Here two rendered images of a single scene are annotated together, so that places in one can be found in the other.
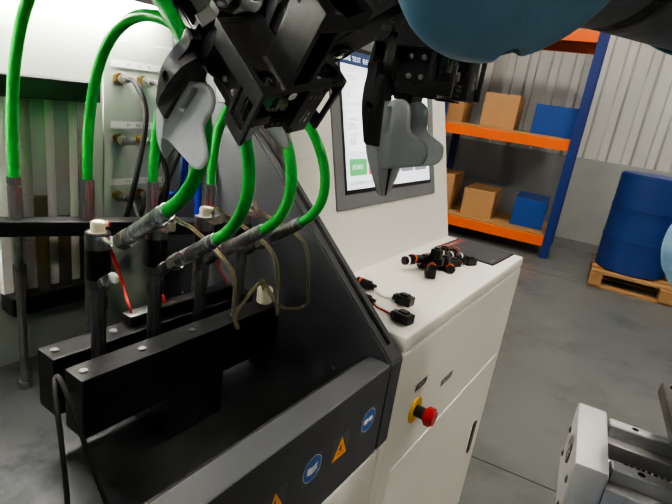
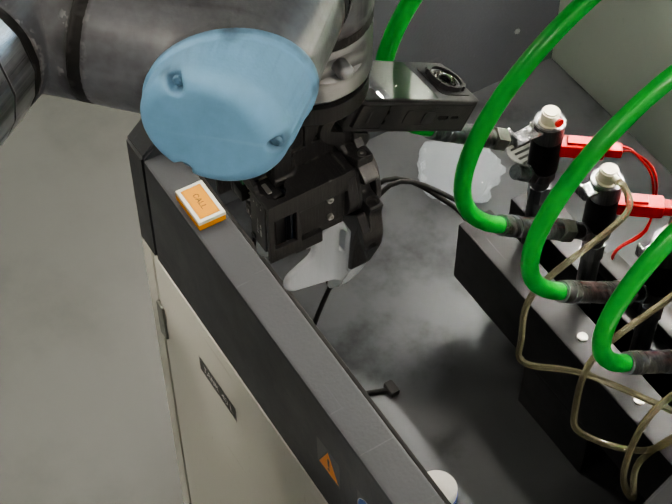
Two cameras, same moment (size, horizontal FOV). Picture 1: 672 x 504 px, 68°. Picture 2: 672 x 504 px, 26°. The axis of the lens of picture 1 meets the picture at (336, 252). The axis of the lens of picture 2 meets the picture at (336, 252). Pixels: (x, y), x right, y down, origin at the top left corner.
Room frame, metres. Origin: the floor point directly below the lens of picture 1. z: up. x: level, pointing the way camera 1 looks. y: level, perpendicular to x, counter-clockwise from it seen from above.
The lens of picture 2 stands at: (0.77, -0.61, 2.04)
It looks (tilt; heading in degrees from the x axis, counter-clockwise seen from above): 50 degrees down; 116
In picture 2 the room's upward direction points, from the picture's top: straight up
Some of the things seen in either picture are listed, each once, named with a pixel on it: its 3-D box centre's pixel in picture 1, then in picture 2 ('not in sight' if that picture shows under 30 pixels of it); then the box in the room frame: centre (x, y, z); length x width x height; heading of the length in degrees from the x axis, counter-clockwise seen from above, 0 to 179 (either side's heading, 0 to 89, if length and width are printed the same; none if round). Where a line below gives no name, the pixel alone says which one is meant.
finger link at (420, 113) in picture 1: (413, 151); (319, 265); (0.49, -0.06, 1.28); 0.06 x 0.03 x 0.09; 58
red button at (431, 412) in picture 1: (424, 414); not in sight; (0.78, -0.20, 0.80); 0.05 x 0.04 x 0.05; 148
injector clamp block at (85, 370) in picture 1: (175, 367); (599, 369); (0.65, 0.21, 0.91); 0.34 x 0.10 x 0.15; 148
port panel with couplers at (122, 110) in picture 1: (142, 137); not in sight; (0.89, 0.37, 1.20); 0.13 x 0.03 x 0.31; 148
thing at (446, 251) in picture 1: (441, 256); not in sight; (1.09, -0.24, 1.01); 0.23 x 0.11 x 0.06; 148
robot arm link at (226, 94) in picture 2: not in sight; (214, 53); (0.48, -0.15, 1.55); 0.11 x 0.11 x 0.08; 10
